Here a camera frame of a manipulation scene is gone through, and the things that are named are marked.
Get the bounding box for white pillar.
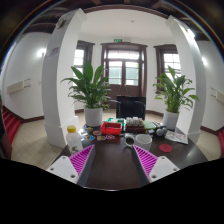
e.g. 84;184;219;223
166;16;206;143
41;9;86;148

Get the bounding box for dark wooden double door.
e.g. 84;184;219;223
101;42;147;100

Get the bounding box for tray of small white cups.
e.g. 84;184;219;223
125;117;145;133

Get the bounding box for plastic bottle with yellow cap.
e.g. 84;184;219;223
66;125;83;154

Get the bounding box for left potted green plant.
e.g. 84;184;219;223
64;61;110;127

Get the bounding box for green flat box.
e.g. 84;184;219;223
143;121;156;130

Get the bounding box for grey round object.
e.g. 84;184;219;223
156;127;167;137

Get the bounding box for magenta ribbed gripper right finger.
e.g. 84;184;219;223
134;145;179;183

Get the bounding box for printed paper sheet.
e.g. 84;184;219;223
165;131;188;144

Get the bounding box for small dark metal cup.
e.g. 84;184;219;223
125;136;134;147

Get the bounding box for colourful round stickers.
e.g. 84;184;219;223
85;126;115;141

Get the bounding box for right white pillar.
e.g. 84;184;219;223
166;16;206;143

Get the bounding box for potted green plant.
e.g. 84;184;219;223
64;61;110;127
154;67;199;130

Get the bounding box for red round coaster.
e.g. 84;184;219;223
159;144;172;153

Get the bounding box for right potted green plant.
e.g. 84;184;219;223
154;67;199;130

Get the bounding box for left white pillar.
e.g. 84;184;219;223
41;9;86;148

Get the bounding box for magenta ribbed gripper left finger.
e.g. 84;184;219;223
47;145;95;185

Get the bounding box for red plastic box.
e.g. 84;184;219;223
101;122;122;135

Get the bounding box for white mug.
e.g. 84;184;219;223
135;134;152;151

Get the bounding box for black office chair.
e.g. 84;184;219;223
116;96;146;119

